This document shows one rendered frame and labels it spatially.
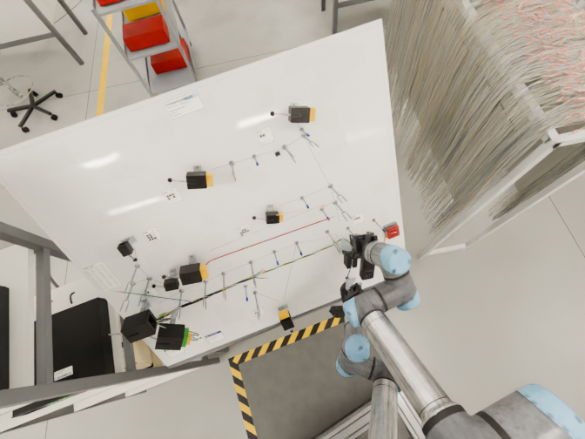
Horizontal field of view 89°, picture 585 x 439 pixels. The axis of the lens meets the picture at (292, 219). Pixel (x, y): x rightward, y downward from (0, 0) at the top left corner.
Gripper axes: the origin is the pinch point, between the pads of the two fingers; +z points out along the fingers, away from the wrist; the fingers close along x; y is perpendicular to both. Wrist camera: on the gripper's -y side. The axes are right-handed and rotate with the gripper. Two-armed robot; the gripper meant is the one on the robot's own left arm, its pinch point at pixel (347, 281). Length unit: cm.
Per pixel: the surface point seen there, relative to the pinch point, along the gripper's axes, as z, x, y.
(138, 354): -16, 42, -93
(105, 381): -44, 51, -66
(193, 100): -10, 85, 18
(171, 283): -23, 55, -33
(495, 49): 40, 21, 94
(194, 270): -23, 53, -22
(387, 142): 12, 30, 47
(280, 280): -2.6, 20.7, -18.7
